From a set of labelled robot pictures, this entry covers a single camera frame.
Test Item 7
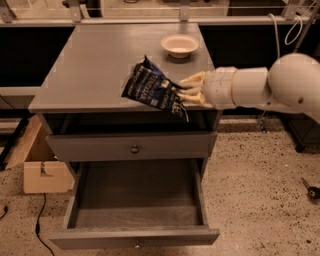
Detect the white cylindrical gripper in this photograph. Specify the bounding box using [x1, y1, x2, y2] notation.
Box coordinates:
[177, 67, 237, 109]

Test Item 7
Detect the blue kettle chip bag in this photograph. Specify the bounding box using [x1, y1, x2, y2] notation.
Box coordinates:
[122, 56, 189, 122]

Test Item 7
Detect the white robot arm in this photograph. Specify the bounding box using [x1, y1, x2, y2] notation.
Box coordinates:
[178, 53, 320, 123]

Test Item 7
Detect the closed grey upper drawer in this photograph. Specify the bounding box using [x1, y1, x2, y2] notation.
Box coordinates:
[46, 132, 217, 162]

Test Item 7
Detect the round brass drawer knob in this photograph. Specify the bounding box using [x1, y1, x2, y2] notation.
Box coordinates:
[131, 145, 139, 154]

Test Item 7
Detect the grey wooden drawer cabinet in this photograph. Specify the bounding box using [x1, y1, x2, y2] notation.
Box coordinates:
[27, 22, 230, 251]

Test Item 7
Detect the open grey bottom drawer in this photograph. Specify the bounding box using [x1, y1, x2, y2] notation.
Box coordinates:
[50, 159, 219, 250]

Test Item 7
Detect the white paper bowl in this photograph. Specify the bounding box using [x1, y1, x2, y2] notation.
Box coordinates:
[161, 34, 199, 59]

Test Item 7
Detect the black tool on floor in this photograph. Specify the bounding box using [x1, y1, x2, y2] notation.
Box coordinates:
[302, 178, 320, 199]

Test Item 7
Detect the brown cardboard box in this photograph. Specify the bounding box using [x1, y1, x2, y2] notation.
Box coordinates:
[6, 115, 74, 194]

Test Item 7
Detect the white hanging cable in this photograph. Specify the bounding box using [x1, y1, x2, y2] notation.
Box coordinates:
[268, 13, 304, 61]

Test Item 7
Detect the grey metal rail frame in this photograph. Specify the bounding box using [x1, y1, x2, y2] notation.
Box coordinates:
[0, 0, 320, 111]

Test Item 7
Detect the black floor cable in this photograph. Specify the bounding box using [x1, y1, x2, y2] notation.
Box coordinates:
[34, 193, 56, 256]

